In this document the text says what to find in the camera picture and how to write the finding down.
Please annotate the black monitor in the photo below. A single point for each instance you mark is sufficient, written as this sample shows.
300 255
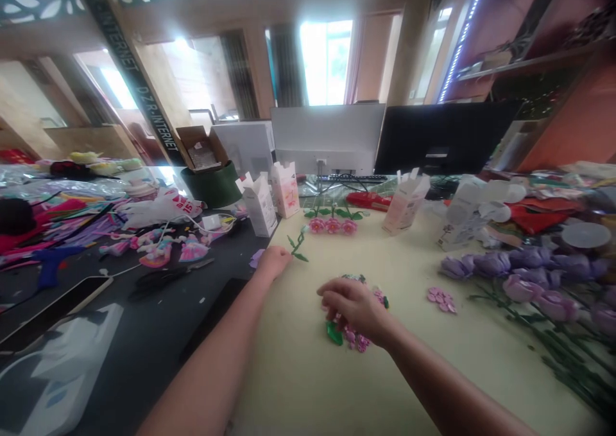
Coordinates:
443 135

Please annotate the black yarn ball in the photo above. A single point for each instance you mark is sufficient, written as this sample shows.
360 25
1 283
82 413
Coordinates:
17 217

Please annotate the row of plush toys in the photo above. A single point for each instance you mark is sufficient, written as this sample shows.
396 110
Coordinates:
91 164

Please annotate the white carton with flower print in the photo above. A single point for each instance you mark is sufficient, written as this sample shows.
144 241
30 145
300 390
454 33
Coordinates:
459 229

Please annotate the open brown cardboard box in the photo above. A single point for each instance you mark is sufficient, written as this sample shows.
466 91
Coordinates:
199 147

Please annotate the pale pink open carton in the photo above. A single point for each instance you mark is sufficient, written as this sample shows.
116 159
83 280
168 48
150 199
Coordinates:
404 205

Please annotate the person's right hand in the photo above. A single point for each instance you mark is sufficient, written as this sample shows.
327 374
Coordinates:
358 308

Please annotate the white monitor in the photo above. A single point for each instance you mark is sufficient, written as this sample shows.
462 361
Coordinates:
327 135

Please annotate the green block stem with leaves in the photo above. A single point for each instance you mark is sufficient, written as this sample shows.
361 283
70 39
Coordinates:
299 245

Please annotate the group of pink doll charms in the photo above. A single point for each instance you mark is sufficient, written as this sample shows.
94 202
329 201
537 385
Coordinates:
163 248

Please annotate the black keyboard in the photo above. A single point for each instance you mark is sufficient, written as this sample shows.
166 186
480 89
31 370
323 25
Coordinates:
353 178

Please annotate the small purple piece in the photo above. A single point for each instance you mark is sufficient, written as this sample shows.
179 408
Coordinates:
258 259

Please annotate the bunch of purple fabric flowers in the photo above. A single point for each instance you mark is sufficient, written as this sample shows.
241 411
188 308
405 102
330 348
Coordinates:
539 291

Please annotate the red packet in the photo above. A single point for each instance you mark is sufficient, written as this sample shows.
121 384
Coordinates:
373 201

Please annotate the white carton with pink print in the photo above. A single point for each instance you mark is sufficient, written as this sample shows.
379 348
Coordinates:
287 190

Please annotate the pile of pink green block pieces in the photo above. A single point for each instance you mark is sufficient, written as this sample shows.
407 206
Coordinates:
358 343

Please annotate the pink jar with white lid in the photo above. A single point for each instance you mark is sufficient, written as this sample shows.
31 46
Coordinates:
140 190

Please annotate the white open carton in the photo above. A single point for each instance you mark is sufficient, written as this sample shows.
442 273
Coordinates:
260 207

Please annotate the pile of red craft materials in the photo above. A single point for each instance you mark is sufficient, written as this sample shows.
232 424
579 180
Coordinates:
544 205

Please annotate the pink block flower branch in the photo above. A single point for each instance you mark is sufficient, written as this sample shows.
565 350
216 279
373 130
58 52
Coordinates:
332 225

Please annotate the person's right fingers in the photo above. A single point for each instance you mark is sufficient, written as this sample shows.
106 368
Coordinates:
329 298

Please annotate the pile of coloured pipe cleaners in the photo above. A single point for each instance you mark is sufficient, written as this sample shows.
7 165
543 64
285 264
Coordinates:
72 219

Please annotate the blue glue gun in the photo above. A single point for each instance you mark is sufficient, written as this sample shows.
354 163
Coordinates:
53 262

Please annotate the black table mat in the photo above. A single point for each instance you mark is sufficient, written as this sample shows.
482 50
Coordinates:
159 320

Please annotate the black scissors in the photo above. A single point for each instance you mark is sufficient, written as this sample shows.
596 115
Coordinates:
168 277

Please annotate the wall shelf with decorations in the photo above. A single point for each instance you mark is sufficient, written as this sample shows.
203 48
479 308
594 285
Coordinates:
544 46

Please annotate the person's left hand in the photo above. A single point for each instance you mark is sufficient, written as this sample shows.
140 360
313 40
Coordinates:
274 262

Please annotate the white tablet with dark screen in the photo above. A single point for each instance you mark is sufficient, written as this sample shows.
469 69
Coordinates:
53 311

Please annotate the green round box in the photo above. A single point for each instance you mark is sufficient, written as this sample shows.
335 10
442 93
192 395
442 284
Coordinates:
212 188

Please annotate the white plastic bag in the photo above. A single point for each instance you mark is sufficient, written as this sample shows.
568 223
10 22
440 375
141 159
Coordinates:
154 209

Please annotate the person's left fingers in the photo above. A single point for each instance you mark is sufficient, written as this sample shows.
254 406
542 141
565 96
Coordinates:
286 256

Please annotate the pile of pink petal pieces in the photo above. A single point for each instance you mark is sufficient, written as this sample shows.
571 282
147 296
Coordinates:
443 300

